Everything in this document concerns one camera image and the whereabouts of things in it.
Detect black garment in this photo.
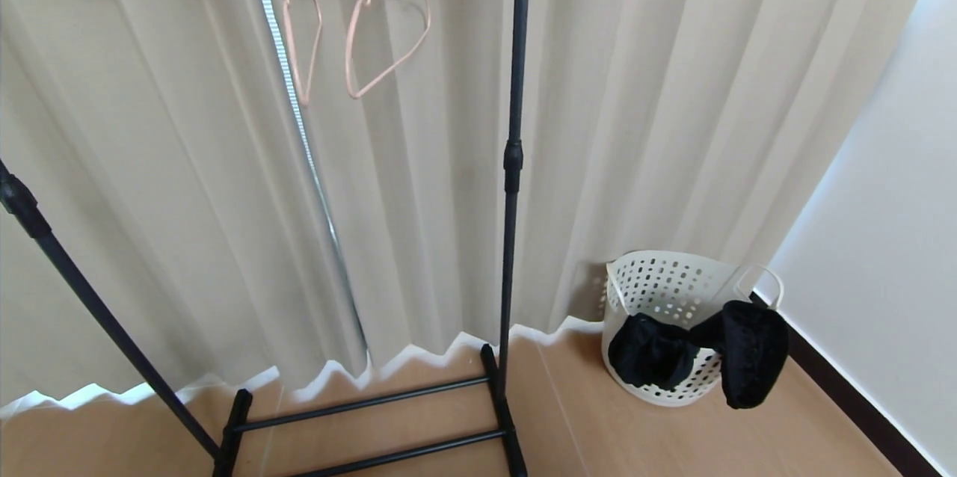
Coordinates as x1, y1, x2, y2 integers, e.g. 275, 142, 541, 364
608, 312, 707, 393

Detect white laundry basket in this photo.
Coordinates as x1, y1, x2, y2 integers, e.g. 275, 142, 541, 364
601, 250, 786, 408

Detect pink clothes hanger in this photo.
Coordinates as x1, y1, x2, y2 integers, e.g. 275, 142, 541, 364
279, 0, 324, 108
344, 0, 433, 100

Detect black shorts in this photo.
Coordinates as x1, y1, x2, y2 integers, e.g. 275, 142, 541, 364
692, 299, 791, 410

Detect beige curtain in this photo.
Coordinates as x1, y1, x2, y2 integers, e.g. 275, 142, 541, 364
0, 0, 947, 418

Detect black clothes rack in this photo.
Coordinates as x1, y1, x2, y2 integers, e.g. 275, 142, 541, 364
0, 0, 534, 477

